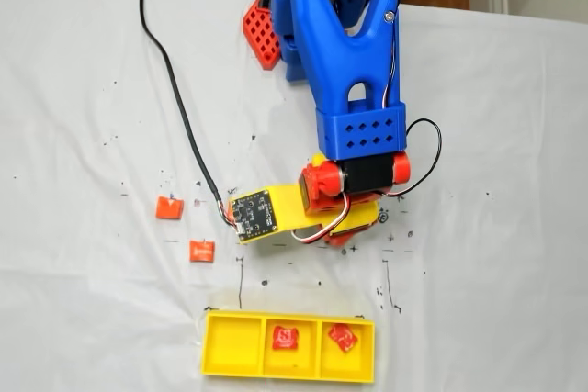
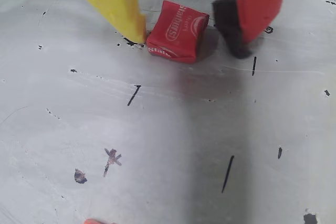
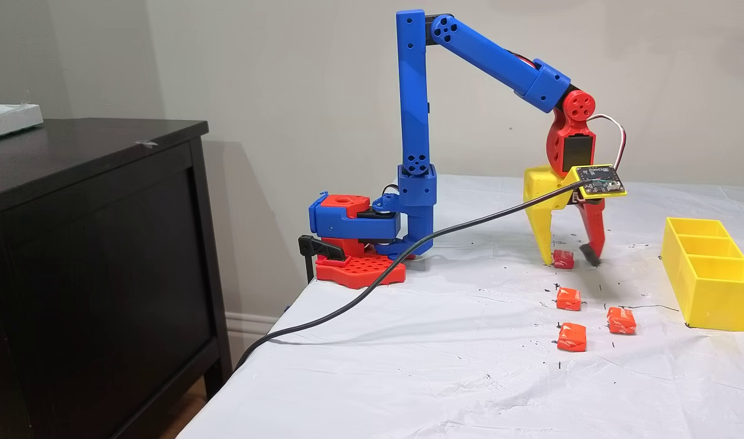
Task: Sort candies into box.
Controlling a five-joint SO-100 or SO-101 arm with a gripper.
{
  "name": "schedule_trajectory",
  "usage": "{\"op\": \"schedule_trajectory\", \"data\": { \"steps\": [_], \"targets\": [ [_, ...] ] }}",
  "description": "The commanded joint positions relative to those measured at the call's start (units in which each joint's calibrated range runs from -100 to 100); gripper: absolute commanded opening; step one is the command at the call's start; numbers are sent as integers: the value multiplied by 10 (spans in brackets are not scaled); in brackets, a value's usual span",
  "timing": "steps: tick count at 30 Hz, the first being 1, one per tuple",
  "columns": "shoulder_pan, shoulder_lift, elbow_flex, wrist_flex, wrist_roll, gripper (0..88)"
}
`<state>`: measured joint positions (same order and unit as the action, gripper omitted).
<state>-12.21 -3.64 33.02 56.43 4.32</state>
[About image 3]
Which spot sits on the red candy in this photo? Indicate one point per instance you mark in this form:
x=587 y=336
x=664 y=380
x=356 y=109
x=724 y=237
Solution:
x=564 y=260

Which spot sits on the orange candy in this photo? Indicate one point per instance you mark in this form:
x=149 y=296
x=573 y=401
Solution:
x=568 y=299
x=621 y=321
x=571 y=338

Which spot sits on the yellow three-compartment box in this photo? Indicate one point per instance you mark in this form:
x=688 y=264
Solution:
x=713 y=299

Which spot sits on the white flat box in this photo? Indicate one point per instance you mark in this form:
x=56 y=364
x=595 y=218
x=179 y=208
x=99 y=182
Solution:
x=12 y=119

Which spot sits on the white tablecloth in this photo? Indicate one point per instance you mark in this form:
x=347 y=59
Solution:
x=408 y=366

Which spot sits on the black table clamp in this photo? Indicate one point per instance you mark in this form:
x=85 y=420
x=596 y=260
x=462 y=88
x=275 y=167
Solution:
x=323 y=248

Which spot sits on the white baseboard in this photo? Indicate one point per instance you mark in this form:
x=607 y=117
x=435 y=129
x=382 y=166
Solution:
x=244 y=326

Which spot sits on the dark wooden cabinet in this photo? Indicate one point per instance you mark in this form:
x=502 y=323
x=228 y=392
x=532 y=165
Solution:
x=103 y=244

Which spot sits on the camera board on yellow mount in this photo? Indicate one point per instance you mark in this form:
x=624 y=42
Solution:
x=600 y=182

